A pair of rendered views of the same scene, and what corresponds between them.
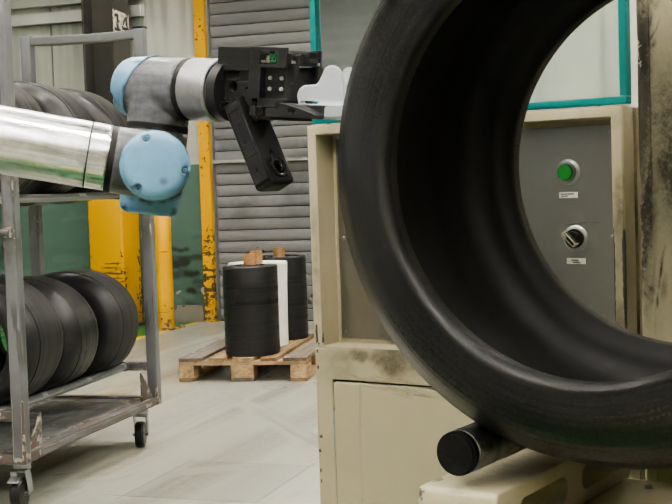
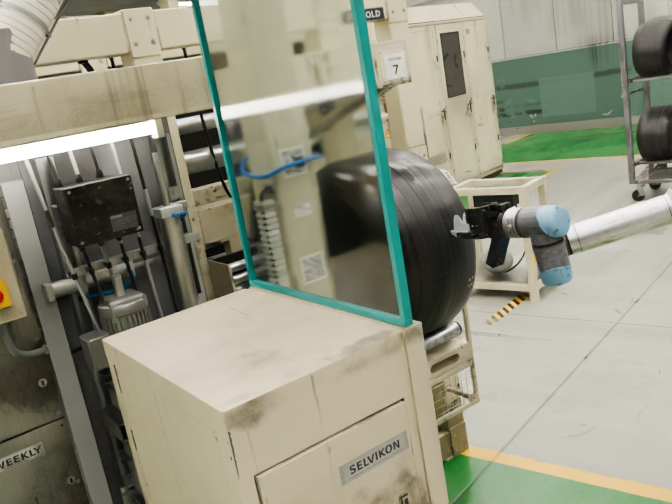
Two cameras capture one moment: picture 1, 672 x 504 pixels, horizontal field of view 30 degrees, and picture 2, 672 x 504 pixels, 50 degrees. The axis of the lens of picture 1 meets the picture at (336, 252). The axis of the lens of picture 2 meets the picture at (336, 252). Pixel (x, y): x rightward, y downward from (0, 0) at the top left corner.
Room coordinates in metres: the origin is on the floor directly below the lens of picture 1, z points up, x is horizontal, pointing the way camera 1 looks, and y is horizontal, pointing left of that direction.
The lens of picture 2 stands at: (3.25, 0.38, 1.71)
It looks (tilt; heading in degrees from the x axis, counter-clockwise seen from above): 14 degrees down; 202
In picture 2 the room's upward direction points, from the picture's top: 10 degrees counter-clockwise
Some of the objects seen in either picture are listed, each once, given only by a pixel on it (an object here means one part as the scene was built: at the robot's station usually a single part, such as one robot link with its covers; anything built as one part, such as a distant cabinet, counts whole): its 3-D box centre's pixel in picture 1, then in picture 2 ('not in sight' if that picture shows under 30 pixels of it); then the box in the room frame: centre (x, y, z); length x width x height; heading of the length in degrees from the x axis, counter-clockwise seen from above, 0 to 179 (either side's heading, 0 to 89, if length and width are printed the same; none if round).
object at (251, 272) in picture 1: (263, 308); not in sight; (8.15, 0.48, 0.38); 1.20 x 0.80 x 0.76; 169
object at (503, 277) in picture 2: not in sight; (501, 238); (-1.71, -0.41, 0.40); 0.60 x 0.35 x 0.80; 71
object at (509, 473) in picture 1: (533, 480); (417, 368); (1.36, -0.21, 0.83); 0.36 x 0.09 x 0.06; 146
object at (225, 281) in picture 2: not in sight; (253, 297); (1.26, -0.76, 1.05); 0.20 x 0.15 x 0.30; 146
